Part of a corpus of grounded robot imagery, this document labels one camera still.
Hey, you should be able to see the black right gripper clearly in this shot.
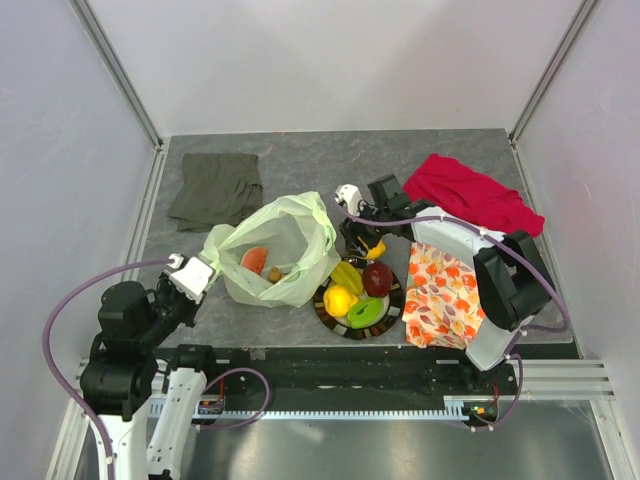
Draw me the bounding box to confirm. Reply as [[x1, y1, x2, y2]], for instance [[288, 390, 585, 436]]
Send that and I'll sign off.
[[338, 198, 389, 259]]

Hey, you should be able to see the yellow orange fake mango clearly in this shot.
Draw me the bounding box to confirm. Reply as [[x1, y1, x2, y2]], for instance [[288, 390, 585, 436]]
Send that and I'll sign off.
[[354, 237, 386, 261]]

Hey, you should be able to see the yellow fake starfruit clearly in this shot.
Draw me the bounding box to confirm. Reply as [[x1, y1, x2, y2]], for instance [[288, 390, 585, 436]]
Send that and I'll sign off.
[[330, 261, 364, 296]]

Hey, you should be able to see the dark red fake apple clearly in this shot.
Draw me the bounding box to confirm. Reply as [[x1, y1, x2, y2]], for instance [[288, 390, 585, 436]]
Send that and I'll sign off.
[[362, 262, 393, 298]]

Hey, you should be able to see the yellow fake pear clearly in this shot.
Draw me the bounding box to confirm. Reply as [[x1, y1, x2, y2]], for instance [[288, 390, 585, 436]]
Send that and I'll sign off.
[[323, 285, 359, 318]]

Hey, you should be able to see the green fake starfruit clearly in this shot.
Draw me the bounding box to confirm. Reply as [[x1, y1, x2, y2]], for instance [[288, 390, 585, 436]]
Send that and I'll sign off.
[[346, 297, 384, 329]]

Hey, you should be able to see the pale green plastic bag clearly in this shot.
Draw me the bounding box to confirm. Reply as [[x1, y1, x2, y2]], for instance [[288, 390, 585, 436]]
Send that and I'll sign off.
[[199, 191, 341, 308]]

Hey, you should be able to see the brown fake walnuts cluster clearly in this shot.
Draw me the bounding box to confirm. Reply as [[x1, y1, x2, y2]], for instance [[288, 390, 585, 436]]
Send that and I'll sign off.
[[267, 267, 288, 284]]

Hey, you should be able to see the fake watermelon slice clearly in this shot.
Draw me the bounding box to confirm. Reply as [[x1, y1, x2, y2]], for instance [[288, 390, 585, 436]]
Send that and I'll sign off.
[[240, 246, 268, 275]]

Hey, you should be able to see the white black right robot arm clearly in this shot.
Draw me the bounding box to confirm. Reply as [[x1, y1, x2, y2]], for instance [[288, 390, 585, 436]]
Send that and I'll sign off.
[[334, 175, 556, 394]]

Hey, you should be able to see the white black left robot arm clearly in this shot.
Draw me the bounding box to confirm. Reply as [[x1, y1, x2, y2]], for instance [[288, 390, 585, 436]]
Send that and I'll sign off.
[[80, 274, 220, 479]]

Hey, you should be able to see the cream plate with dark rim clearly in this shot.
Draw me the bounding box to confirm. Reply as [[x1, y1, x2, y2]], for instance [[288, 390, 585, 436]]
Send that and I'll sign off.
[[313, 257, 405, 340]]

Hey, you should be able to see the red cloth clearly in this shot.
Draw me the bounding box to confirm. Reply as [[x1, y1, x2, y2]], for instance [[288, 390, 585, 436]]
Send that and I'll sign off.
[[403, 153, 545, 237]]

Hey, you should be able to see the orange floral cloth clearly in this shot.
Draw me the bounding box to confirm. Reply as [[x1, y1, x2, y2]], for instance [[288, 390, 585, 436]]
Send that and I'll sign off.
[[402, 242, 485, 350]]

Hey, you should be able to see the dark olive cloth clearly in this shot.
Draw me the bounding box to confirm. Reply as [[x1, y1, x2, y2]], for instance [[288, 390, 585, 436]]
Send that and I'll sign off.
[[167, 153, 263, 233]]

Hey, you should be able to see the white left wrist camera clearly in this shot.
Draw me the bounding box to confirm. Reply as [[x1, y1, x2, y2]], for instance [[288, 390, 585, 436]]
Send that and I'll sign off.
[[168, 253, 215, 304]]

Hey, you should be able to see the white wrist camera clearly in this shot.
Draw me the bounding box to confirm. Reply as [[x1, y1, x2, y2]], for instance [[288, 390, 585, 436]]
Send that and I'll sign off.
[[334, 184, 368, 217], [168, 253, 215, 304]]

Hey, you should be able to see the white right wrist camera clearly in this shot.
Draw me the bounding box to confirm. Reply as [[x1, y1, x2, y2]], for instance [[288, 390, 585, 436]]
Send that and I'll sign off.
[[334, 184, 368, 217]]

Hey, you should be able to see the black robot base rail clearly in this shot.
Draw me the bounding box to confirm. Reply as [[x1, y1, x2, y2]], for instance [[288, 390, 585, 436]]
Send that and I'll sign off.
[[214, 346, 517, 411]]

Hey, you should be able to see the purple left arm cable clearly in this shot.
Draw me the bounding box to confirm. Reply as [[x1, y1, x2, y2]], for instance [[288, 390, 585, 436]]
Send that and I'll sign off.
[[41, 257, 272, 480]]

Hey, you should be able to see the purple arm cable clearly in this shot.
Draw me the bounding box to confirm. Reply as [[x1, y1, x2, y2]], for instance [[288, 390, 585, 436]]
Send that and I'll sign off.
[[339, 202, 571, 433], [41, 257, 272, 480]]

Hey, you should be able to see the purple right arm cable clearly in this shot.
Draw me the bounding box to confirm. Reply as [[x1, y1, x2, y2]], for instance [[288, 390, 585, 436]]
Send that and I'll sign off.
[[339, 202, 571, 433]]

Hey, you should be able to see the grey slotted cable duct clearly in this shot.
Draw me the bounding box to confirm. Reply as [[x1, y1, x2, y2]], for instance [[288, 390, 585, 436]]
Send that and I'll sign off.
[[149, 394, 496, 420]]

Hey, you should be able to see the left aluminium frame post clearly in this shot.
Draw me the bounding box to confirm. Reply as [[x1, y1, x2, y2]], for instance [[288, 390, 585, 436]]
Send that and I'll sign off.
[[69, 0, 164, 149]]

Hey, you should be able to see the aluminium frame post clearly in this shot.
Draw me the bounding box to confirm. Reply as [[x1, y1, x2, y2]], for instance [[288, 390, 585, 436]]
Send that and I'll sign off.
[[508, 0, 600, 147], [69, 0, 164, 149]]

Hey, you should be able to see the right aluminium frame post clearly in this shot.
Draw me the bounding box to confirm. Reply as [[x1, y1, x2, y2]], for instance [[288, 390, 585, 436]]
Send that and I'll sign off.
[[508, 0, 600, 147]]

